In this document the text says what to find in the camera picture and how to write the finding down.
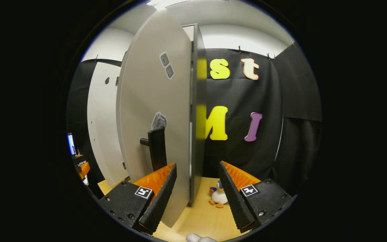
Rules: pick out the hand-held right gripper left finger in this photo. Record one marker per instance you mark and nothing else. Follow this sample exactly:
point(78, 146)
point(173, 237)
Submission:
point(160, 205)

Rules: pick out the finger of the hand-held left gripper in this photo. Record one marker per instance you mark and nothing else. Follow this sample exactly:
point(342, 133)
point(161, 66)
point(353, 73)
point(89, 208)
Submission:
point(84, 169)

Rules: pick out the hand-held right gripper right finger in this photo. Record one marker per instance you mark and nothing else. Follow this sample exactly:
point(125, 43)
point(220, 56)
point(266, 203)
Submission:
point(235, 201)

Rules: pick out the grey cabinet door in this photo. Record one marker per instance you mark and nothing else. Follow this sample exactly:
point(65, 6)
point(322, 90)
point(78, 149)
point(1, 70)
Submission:
point(102, 127)
point(146, 101)

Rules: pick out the grey cabinet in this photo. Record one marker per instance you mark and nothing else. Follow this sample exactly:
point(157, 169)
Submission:
point(198, 158)

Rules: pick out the computer screen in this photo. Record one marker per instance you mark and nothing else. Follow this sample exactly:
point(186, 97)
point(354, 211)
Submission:
point(71, 144)

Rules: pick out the plush penguin toy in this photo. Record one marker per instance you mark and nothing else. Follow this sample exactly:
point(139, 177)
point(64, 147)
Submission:
point(218, 196)

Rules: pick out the black backdrop cloth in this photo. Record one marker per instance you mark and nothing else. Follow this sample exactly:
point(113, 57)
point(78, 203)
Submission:
point(281, 151)

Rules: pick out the ceiling light panel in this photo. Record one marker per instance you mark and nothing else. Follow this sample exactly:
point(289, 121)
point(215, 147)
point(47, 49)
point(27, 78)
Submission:
point(166, 3)

